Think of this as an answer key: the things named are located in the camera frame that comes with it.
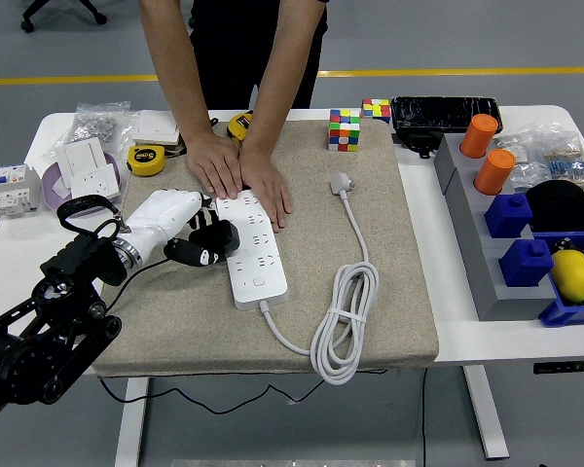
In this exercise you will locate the person's left hand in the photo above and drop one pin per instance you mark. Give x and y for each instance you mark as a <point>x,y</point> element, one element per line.
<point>267,187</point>

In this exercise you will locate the person's right hand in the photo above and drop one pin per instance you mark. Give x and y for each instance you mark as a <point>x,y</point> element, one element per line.
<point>216,168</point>

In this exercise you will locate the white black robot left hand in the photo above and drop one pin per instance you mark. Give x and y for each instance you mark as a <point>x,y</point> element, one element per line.
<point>160,214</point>

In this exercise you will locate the black plug adapter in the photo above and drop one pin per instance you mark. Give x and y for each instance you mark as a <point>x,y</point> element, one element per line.
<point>221,236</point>

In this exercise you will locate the white power strip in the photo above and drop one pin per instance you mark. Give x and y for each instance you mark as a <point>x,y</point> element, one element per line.
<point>267,292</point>

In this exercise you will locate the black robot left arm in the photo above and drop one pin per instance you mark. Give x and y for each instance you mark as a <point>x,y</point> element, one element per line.
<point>78,258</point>

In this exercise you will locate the person's right forearm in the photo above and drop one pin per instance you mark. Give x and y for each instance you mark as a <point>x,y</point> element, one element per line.
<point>172,73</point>

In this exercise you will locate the person's left forearm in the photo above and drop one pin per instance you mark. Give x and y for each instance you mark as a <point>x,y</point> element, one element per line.
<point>282,87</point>

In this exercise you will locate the yellow tape measure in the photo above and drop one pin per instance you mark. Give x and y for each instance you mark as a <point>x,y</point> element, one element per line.
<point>146,160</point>
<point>238,127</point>

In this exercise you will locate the large colourful puzzle cube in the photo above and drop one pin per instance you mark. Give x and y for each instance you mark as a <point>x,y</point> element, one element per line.
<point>343,131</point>

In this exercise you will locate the clear bag of metal nuts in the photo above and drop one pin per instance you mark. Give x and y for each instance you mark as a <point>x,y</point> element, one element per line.
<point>95,126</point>

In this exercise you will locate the purple bowl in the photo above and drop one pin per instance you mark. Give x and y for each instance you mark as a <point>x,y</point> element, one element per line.
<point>48,192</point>

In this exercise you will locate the person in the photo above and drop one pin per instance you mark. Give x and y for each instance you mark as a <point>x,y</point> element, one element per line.
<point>233,48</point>

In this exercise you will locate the small colourful puzzle cube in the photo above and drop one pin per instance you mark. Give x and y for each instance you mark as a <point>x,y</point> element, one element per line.
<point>375,111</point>

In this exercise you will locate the white blue circuit breaker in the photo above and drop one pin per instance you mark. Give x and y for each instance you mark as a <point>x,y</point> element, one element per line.
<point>12,192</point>

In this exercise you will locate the small black device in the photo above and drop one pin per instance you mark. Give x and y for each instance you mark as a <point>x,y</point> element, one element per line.
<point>416,141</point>

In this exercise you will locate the grey-brown mat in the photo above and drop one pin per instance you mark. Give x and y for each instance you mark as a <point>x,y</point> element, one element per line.
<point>399,292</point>

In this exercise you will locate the black wrapped tray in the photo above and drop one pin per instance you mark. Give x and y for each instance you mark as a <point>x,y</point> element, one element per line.
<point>443,113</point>

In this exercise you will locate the grey block holder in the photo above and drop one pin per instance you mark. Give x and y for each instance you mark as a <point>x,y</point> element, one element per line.
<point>472,233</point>

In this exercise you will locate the orange cylinder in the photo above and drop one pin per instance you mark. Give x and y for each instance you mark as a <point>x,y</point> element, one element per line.
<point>494,172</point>
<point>478,136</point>

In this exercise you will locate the black office chair base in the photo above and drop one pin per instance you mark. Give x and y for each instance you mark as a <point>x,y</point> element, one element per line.
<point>44,12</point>

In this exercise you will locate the blue square block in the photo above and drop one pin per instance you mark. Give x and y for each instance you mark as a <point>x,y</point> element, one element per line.
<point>525,265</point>
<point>508,216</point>

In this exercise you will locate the clear bag of small parts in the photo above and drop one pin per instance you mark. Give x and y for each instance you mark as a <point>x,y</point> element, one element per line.
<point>521,170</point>

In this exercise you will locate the black cloth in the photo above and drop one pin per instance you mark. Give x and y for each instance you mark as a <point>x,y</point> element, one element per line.
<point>564,206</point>

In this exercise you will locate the clear bag of resistors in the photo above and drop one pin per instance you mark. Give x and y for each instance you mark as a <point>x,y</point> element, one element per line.
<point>569,165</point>

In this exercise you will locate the yellow lemon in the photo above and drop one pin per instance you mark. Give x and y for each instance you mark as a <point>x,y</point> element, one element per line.
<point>574,276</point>

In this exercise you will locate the blue plastic bin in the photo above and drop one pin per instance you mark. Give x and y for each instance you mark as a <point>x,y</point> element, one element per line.
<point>564,313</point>

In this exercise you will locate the black table control panel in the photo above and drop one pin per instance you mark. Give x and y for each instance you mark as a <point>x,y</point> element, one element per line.
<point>564,367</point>

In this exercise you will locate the white wall socket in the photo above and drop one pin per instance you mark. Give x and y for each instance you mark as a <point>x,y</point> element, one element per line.
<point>95,185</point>

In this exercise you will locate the white switch plate stack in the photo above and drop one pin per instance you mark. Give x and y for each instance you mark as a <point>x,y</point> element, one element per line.
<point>156,127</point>

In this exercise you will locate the white switch panel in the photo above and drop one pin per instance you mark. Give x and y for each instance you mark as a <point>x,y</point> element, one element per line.
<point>80,155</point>

